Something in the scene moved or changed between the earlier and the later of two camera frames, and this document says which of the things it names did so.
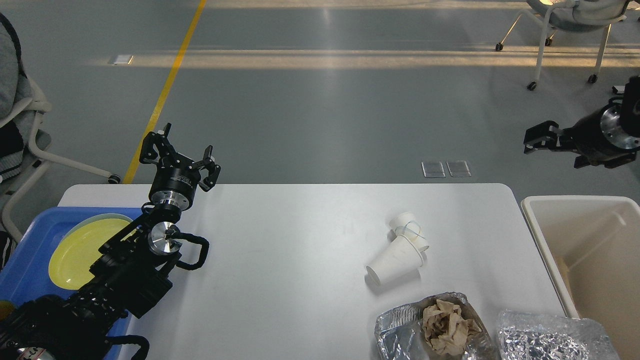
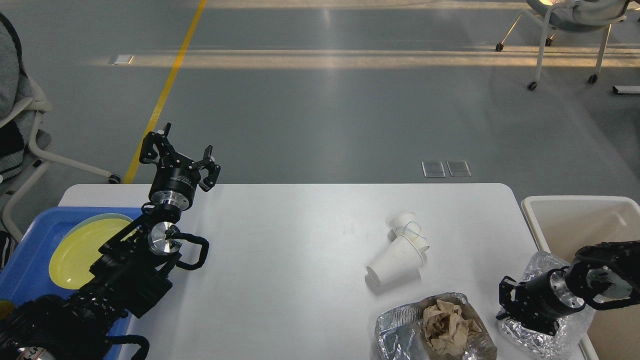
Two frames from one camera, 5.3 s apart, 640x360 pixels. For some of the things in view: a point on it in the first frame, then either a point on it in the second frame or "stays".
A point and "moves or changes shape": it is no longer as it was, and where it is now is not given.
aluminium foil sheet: x=524 y=336 moves or changes shape
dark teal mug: x=8 y=311 stays
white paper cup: x=401 y=259 stays
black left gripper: x=174 y=183 stays
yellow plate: x=71 y=257 stays
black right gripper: x=600 y=136 to x=540 y=301
